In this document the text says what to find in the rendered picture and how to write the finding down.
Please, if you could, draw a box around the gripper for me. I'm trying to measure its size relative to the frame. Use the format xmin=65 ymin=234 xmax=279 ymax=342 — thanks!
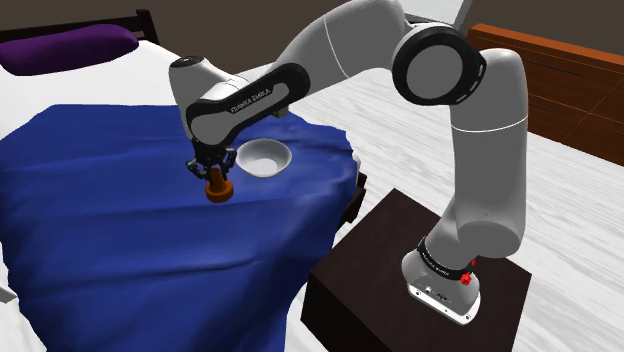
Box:
xmin=185 ymin=138 xmax=239 ymax=182

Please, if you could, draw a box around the orange round-based bottle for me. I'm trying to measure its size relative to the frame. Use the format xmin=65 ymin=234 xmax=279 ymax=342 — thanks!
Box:
xmin=204 ymin=165 xmax=235 ymax=204

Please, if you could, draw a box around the white bowl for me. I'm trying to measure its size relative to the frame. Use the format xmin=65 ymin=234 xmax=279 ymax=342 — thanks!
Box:
xmin=235 ymin=138 xmax=294 ymax=179

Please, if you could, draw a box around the blue blanket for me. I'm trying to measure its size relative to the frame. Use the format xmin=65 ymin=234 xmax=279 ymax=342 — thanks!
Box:
xmin=0 ymin=103 xmax=362 ymax=352

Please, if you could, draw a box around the dark robot stand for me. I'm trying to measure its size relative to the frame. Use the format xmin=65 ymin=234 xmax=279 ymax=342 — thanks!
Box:
xmin=300 ymin=187 xmax=533 ymax=352

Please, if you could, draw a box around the purple pillow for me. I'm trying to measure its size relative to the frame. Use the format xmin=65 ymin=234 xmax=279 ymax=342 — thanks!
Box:
xmin=0 ymin=24 xmax=141 ymax=77

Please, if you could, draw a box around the brown wooden dresser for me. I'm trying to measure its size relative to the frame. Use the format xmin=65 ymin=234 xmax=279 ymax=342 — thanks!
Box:
xmin=466 ymin=23 xmax=624 ymax=167

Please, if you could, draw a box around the white bed with dark frame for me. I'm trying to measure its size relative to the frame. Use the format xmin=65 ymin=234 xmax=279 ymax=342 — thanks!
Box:
xmin=0 ymin=8 xmax=368 ymax=352

